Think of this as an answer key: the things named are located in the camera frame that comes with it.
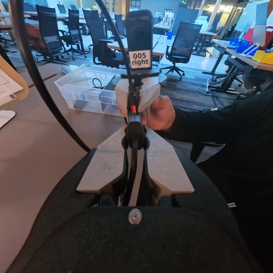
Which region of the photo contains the white stand base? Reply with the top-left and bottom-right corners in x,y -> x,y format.
0,110 -> 16,128

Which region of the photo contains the wooden display board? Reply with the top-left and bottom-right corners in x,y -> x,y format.
0,54 -> 29,111

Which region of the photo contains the yellow plastic bin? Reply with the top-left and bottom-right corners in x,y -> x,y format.
252,50 -> 273,64

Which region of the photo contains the white table with orange edge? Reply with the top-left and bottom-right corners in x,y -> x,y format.
108,34 -> 169,56

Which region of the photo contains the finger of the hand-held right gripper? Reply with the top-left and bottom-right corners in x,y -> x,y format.
137,77 -> 162,124
114,78 -> 131,117

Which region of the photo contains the desk with black legs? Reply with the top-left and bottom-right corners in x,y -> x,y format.
203,38 -> 273,101

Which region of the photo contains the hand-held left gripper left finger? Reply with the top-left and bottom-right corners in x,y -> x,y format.
76,125 -> 129,199

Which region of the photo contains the black bin divider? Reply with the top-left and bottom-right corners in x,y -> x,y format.
99,75 -> 117,112

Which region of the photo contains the small blue bin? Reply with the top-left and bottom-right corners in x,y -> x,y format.
230,38 -> 256,52

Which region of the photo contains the short black hub cable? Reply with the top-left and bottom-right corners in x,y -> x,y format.
9,0 -> 139,206

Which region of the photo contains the person's dark clothed body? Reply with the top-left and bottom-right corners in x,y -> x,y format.
193,136 -> 273,273

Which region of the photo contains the clear plastic bin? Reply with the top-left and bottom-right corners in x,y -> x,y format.
54,65 -> 128,116

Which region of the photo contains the person's right hand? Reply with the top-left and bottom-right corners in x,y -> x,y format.
142,96 -> 176,131

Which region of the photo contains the black mesh office chair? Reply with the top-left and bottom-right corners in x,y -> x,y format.
160,21 -> 203,81

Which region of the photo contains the person's right forearm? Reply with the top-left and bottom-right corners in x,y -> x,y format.
168,87 -> 273,150

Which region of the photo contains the grey USB hub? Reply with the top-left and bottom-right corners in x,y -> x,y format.
127,113 -> 147,150

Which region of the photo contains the row of black office chairs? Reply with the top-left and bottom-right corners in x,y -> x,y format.
35,3 -> 128,69

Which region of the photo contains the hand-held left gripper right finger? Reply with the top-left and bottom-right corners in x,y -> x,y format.
142,125 -> 195,200

